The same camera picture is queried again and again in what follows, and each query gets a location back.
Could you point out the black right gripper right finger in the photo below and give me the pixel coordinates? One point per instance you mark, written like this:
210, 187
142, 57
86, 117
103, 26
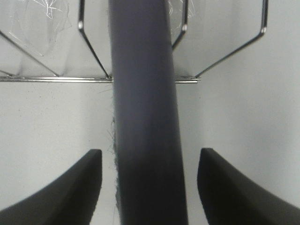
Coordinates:
229, 197

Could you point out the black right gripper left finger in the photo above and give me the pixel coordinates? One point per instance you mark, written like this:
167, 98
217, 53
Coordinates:
70, 199

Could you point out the clear plastic tape piece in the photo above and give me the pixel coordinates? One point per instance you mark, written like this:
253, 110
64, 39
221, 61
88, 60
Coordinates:
35, 24

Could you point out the metal wire rack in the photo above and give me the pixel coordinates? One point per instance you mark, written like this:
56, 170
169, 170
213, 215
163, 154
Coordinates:
82, 53

